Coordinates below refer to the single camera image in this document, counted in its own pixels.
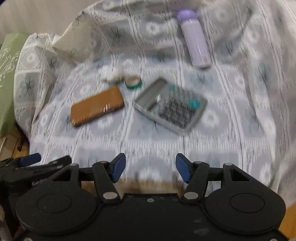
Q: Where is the green embroidered pillow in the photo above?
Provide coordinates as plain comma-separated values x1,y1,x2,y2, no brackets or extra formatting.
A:
0,33,29,138

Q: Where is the white and grey lace cloth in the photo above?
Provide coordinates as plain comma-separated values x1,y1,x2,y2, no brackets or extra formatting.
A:
14,1,295,205

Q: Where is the white plush keychain toy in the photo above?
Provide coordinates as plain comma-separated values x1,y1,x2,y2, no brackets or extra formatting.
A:
102,68,125,83

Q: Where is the green tape roll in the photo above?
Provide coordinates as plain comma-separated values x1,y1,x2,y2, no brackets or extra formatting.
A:
125,76,142,89

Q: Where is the purple thermos bottle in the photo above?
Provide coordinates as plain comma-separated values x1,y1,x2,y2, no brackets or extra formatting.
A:
177,9,211,68

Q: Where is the grey desk calculator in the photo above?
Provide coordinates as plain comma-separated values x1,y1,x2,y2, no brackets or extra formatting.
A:
133,78,208,135

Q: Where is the brown leather wallet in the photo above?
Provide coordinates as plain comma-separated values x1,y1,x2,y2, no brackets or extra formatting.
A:
70,86,125,127

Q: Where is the woven basket with floral lining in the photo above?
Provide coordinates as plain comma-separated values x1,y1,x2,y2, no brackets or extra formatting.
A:
81,178,223,197

